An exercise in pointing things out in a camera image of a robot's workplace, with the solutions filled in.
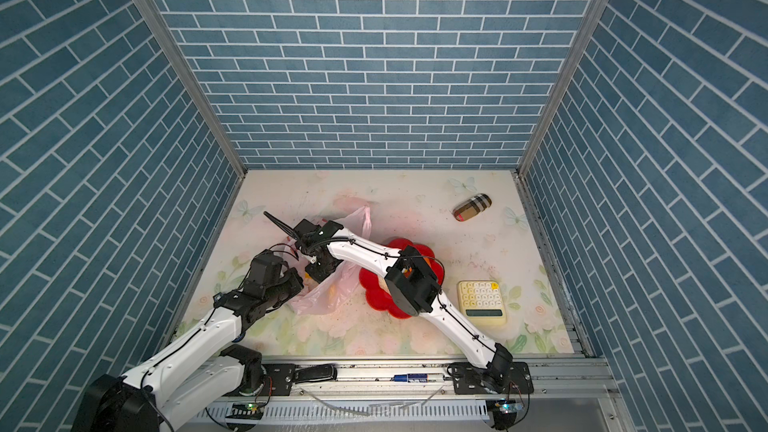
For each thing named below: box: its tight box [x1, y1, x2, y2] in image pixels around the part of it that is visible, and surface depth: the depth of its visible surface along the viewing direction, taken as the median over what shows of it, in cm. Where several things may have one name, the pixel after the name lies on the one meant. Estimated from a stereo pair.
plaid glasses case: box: [452, 193, 492, 222], surface depth 109 cm
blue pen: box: [390, 373, 428, 383], surface depth 75 cm
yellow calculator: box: [458, 280, 507, 325], surface depth 88 cm
